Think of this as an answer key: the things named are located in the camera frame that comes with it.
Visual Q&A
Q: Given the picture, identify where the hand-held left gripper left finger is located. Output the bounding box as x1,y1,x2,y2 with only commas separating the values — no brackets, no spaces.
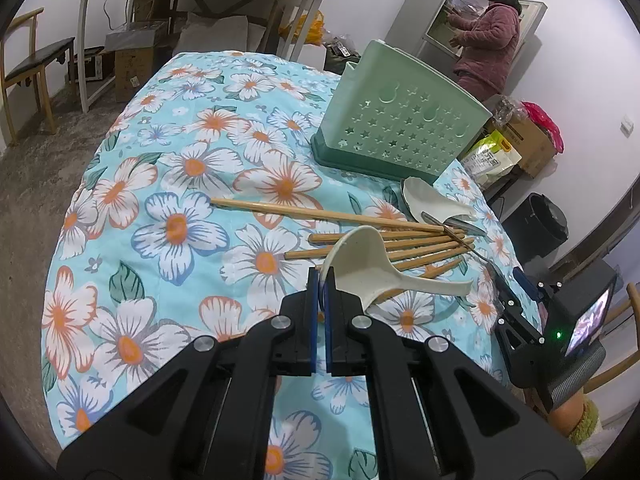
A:
57,266,319,480

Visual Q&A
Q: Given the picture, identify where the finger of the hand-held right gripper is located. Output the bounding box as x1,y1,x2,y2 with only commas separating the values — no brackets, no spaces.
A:
487,262,523,326
512,267,562,311

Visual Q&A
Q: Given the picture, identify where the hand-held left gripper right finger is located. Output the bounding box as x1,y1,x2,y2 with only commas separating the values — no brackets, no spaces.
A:
324,282,586,480

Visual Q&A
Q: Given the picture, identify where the white ceramic soup spoon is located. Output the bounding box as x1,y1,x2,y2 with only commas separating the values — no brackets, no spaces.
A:
319,226,473,311
401,176,476,223

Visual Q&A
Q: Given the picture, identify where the set of wooden chopsticks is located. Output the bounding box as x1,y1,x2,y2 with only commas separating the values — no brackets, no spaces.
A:
210,197,476,306

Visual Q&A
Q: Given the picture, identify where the green plastic utensil caddy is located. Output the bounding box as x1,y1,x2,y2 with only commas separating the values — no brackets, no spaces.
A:
310,39,493,186

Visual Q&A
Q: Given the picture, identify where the light wooden chair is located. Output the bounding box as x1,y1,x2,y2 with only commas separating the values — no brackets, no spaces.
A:
585,282,640,396

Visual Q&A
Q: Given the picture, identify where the black trash bin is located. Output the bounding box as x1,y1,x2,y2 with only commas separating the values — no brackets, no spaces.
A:
502,192,568,263

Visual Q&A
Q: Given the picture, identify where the yellow and white rice bag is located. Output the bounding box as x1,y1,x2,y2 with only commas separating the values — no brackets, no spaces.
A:
460,130,521,186

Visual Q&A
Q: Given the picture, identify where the large open cardboard box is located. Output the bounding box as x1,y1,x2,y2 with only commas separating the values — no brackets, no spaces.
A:
492,117,556,178

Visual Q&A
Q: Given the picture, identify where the pink plastic bag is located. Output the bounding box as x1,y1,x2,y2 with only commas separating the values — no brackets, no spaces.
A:
520,101,565,153

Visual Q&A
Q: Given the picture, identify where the floral blue tablecloth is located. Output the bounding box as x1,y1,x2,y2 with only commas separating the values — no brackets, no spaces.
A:
42,50,546,480

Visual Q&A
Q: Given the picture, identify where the clear plastic bag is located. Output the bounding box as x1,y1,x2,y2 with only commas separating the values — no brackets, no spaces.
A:
492,95,526,123

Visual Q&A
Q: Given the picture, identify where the dark green bag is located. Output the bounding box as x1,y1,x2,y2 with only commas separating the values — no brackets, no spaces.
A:
324,35,362,73

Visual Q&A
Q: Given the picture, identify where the grey refrigerator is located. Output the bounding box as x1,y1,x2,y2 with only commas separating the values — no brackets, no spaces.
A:
385,0,547,68

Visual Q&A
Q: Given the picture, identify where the yellow plastic bag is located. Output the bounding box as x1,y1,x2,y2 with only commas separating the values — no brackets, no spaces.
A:
280,10,326,47

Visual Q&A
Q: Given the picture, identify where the white woven sack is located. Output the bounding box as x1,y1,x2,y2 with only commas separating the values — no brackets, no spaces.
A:
175,15,271,56

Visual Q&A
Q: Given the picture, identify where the brown cardboard box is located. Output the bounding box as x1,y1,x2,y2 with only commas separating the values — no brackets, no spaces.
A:
115,45,161,103

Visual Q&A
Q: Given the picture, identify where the plastic-wrapped grey box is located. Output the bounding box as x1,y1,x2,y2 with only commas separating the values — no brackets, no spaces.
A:
105,22,168,52

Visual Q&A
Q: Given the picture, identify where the silver metal case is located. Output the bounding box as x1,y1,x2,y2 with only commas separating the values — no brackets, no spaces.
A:
67,47,106,83

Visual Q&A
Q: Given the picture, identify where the wooden chair with black seat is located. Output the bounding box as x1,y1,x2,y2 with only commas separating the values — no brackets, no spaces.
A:
0,7,76,146

